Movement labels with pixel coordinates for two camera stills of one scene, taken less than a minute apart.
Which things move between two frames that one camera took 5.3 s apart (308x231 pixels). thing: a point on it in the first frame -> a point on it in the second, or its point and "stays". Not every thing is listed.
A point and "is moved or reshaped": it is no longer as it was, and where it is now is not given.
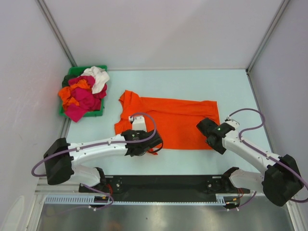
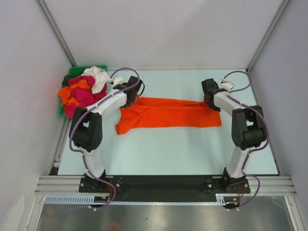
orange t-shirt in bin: (65, 93) stays
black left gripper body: (139, 132) -> (129, 103)
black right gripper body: (216, 147) -> (215, 108)
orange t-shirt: (175, 120) is moved or reshaped
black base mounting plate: (161, 187) stays
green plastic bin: (78, 70) stays
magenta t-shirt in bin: (88, 101) stays
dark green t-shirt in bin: (65, 82) stays
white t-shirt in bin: (101, 77) stays
